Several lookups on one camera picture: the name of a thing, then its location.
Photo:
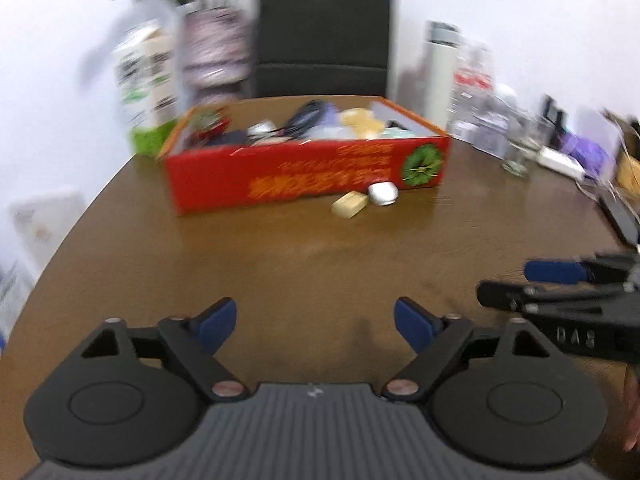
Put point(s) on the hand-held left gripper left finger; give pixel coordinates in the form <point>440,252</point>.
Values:
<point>217,320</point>

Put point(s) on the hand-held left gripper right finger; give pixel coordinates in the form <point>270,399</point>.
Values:
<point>412,322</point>

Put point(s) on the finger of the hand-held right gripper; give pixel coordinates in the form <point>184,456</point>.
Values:
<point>505,296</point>
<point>557,271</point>

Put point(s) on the small silver white case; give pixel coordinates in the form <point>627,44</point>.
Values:
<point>384,193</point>

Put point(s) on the beige soap bar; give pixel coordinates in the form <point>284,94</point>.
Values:
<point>350,204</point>

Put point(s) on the red cardboard box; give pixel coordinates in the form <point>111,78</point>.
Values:
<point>300,175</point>

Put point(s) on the green white packet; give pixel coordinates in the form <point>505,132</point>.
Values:
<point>210,119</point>

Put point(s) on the wooden desktop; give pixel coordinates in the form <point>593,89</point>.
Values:
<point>280,260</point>

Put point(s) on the person's right hand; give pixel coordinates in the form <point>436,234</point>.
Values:
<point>632,410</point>

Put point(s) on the black devices pile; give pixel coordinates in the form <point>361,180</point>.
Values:
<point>620,217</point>

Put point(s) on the white power adapter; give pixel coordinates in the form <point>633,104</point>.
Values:
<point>560,161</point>

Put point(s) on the purple bag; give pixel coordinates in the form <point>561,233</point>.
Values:
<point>590,152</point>

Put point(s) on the yellow brown basket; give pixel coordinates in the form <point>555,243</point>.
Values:
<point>629,170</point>

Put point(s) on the clear drinking glass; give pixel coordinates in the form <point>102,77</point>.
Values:
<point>520,147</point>

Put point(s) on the white round lamp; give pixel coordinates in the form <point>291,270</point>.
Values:
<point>505,97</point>

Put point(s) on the pale green item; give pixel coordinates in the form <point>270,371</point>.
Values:
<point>397,133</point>

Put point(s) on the clear plastic bottle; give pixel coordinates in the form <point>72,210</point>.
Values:
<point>472,90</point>

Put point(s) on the yellow sponge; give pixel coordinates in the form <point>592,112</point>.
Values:
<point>361,122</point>

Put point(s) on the black oval pouch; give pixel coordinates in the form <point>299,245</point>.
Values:
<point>305,117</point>

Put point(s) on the white thermos bottle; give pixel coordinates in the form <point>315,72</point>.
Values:
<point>440,80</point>

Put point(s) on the white green milk carton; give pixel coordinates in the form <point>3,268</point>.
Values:
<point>145,90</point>

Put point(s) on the pale purple vase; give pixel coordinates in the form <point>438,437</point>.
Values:
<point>215,55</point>

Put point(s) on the black chair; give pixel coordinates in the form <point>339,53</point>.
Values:
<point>322,30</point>

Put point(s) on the white wall panel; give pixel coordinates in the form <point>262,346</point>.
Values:
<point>45,220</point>

